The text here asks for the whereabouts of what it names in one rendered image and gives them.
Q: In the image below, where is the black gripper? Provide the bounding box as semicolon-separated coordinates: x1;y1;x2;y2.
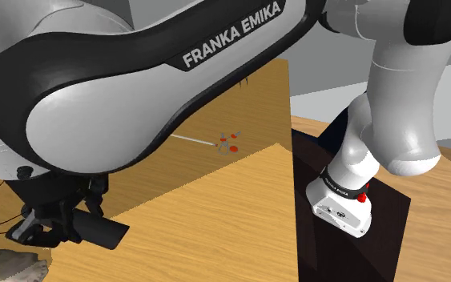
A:
3;174;110;249

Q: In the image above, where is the grey stone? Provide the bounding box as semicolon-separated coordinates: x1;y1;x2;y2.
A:
0;248;51;282

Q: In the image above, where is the thin white stick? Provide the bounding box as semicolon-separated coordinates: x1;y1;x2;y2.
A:
169;134;217;147

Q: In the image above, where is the grey and red tool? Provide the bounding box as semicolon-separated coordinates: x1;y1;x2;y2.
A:
215;131;244;155

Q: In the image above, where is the dark robot stand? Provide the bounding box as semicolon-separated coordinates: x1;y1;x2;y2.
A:
291;127;412;282

